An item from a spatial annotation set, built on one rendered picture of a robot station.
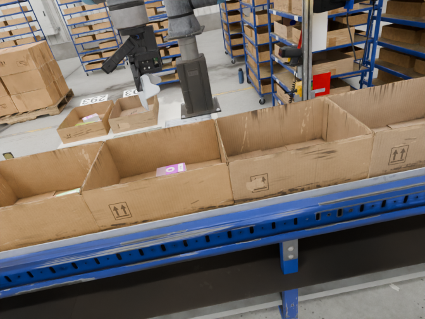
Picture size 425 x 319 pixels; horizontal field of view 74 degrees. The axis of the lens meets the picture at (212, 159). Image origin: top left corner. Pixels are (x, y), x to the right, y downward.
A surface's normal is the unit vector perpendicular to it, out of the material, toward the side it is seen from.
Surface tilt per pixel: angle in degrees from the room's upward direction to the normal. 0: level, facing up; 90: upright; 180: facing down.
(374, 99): 90
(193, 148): 90
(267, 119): 90
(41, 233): 91
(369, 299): 0
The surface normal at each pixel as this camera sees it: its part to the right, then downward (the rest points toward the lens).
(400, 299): -0.16, -0.83
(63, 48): 0.11, 0.52
